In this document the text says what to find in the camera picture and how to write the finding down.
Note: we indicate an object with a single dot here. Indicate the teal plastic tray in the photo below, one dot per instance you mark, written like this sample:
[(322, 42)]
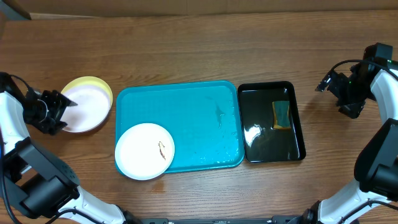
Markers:
[(203, 119)]

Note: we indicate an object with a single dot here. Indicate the brown food smear lower plate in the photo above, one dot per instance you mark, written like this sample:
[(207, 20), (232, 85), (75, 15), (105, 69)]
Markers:
[(162, 150)]

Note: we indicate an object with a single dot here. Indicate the yellow-rimmed plate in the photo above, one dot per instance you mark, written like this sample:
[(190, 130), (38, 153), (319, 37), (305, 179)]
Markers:
[(88, 80)]

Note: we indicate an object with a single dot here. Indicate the black water tray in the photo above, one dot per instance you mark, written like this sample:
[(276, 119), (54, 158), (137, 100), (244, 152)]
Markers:
[(262, 143)]

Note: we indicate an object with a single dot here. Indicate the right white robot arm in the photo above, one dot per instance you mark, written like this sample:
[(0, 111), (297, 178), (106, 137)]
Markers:
[(375, 171)]

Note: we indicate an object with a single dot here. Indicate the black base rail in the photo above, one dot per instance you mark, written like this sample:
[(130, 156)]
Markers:
[(277, 219)]

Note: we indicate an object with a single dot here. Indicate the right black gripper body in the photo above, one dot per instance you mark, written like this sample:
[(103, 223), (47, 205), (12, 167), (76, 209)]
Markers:
[(351, 94)]

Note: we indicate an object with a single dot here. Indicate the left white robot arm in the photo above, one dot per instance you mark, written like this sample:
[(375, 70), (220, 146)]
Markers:
[(34, 181)]

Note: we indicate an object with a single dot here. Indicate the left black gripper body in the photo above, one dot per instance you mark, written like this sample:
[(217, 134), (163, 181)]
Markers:
[(43, 114)]

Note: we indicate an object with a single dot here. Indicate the white plate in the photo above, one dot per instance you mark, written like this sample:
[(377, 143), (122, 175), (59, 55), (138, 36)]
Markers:
[(137, 153), (93, 106)]

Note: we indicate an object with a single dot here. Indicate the yellow sponge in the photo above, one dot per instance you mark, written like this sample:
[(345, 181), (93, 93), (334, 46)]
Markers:
[(281, 112)]

